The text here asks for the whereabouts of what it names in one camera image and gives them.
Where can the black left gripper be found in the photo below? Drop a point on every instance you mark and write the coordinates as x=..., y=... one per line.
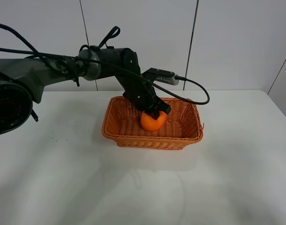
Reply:
x=142, y=95

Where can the orange fruit with stem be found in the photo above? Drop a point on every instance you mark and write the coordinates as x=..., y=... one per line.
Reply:
x=150, y=124

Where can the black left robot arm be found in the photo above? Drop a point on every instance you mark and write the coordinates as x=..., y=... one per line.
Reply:
x=22, y=81

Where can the orange woven wicker basket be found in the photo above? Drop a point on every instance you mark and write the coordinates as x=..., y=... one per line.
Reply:
x=181, y=128

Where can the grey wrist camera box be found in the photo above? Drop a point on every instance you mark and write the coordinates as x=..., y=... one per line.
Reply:
x=163, y=76

